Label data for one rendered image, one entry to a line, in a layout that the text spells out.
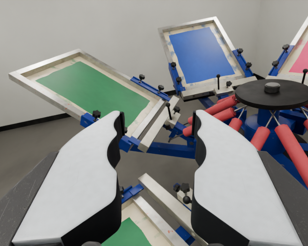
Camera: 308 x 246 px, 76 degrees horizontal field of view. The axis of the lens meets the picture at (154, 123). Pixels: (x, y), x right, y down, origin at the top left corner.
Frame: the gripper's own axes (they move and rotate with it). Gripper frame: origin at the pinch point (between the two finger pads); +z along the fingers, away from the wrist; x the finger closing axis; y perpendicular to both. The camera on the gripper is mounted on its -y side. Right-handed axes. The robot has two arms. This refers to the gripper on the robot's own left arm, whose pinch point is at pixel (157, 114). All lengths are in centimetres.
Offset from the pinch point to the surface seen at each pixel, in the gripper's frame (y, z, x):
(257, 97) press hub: 30, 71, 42
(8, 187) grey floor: 198, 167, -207
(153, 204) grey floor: 170, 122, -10
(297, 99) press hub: 28, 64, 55
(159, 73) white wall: 115, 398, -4
